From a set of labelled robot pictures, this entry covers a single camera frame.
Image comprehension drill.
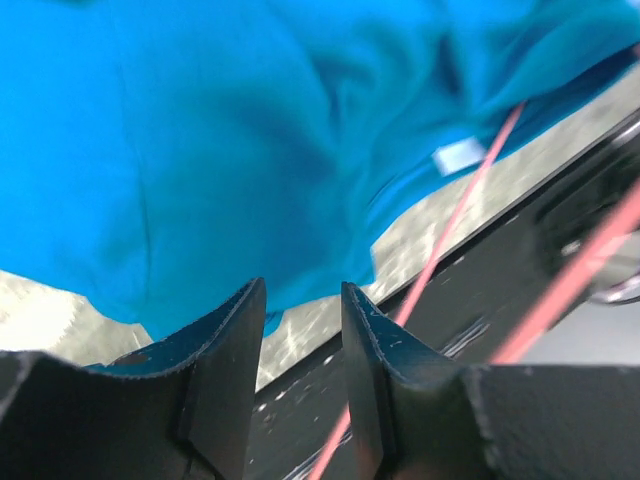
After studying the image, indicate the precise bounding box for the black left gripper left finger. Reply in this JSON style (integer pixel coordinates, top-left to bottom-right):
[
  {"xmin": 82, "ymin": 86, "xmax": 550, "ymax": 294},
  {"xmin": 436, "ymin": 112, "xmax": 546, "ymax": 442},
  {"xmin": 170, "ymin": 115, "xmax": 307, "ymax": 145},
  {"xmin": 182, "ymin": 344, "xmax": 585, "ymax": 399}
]
[{"xmin": 1, "ymin": 279, "xmax": 266, "ymax": 479}]

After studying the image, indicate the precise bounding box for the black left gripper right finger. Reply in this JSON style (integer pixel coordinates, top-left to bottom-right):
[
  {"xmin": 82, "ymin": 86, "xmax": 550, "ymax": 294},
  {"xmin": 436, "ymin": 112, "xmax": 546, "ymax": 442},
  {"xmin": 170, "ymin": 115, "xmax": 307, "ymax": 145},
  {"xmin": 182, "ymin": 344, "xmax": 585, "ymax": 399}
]
[{"xmin": 341, "ymin": 283, "xmax": 639, "ymax": 479}]

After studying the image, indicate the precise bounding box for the teal blue t shirt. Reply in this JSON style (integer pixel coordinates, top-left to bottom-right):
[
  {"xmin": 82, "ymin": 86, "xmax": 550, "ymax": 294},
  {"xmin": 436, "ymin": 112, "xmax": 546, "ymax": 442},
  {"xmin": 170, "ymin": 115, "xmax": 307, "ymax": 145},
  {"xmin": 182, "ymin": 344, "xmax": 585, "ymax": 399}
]
[{"xmin": 1, "ymin": 0, "xmax": 639, "ymax": 339}]

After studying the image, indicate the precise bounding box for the pink wire hanger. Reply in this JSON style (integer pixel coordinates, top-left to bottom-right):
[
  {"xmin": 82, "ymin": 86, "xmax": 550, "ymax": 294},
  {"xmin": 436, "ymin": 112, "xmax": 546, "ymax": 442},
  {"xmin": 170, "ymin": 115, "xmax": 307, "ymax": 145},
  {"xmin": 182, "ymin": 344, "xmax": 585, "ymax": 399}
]
[{"xmin": 304, "ymin": 99, "xmax": 640, "ymax": 480}]

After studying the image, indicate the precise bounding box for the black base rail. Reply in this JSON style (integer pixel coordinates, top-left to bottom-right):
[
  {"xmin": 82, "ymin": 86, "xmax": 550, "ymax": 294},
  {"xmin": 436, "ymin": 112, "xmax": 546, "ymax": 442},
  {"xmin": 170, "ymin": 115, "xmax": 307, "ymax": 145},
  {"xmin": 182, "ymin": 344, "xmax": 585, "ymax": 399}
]
[{"xmin": 244, "ymin": 114, "xmax": 639, "ymax": 479}]

